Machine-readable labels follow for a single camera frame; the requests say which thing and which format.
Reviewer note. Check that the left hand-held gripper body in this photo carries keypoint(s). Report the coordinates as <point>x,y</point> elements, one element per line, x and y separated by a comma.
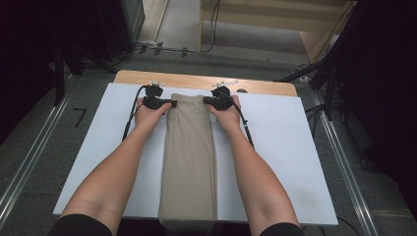
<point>153,98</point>

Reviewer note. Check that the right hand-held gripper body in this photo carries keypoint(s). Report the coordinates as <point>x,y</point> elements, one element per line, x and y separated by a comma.
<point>223,100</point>

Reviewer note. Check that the khaki pants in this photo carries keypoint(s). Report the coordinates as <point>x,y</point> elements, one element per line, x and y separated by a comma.
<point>188,157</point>

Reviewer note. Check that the person's right hand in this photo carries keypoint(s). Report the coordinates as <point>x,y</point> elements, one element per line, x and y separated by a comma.
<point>229,118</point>

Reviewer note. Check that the person's left hand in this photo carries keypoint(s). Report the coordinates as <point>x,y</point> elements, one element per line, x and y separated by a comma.
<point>147,118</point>

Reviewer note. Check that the small dark round object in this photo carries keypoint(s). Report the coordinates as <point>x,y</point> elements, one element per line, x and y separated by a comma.
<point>242,90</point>

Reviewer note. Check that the white board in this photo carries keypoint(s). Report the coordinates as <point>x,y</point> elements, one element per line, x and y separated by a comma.
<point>278,147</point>

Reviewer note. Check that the dark cabinet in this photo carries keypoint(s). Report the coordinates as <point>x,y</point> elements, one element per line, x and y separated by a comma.
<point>132,19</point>

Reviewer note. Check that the beige wooden platform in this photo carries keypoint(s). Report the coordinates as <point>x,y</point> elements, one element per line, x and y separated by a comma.
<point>262,13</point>

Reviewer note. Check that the black metal stand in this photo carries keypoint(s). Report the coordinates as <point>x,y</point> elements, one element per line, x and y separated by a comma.
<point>60,75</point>
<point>327,85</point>

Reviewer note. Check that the dark curtain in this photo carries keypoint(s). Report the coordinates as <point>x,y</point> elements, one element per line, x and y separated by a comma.
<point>387,82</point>
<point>32,49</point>

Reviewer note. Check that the black right sleeve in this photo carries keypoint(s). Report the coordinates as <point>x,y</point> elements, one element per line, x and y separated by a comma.
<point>283,229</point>

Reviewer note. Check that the black sleeve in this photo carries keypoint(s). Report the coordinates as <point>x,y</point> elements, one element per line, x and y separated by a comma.
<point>283,229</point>
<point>78,226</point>

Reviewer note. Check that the black left sleeve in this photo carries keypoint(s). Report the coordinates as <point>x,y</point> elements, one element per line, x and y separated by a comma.
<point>78,226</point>

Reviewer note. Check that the metal floor rail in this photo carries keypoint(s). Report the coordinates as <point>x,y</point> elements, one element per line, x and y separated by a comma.
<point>29,160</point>
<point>347,173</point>

